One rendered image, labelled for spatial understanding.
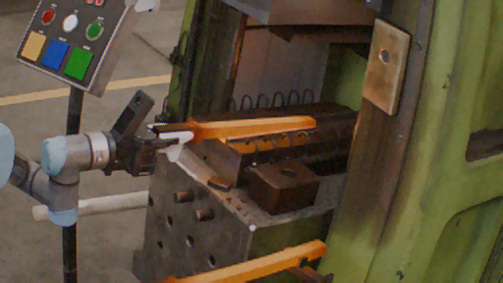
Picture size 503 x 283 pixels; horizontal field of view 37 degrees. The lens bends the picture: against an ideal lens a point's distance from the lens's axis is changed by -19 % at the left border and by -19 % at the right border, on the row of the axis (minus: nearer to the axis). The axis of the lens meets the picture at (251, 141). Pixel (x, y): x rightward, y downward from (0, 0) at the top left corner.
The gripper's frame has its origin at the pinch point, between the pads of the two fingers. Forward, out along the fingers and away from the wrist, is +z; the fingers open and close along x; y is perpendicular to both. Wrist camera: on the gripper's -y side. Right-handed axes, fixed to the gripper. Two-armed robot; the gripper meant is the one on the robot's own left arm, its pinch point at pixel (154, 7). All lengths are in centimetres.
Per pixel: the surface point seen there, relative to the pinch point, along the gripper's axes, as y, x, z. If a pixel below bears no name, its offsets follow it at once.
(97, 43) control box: 6.7, -28.3, 17.1
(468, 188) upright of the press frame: -30, 62, 36
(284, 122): -14.8, 15.1, 34.1
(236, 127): -3.5, 15.6, 27.8
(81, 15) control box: 6.0, -39.1, 11.7
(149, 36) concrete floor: -107, -295, 192
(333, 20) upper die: -28.9, 22.0, 11.1
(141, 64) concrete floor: -81, -251, 179
